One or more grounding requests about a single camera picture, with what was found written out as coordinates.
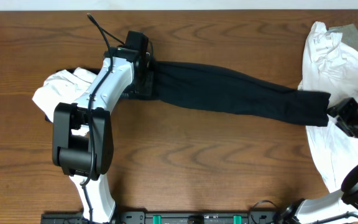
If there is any black leggings red waistband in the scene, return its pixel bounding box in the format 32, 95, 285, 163
126, 60, 331, 128

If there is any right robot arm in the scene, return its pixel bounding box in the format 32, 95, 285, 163
274, 98, 358, 223

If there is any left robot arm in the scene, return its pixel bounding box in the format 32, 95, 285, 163
52, 46, 150, 223

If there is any white shirt right pile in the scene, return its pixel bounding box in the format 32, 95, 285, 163
298, 22, 358, 192

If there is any white folded garment left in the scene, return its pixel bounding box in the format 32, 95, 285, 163
32, 67, 96, 122

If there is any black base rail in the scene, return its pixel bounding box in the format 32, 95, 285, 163
40, 210, 281, 224

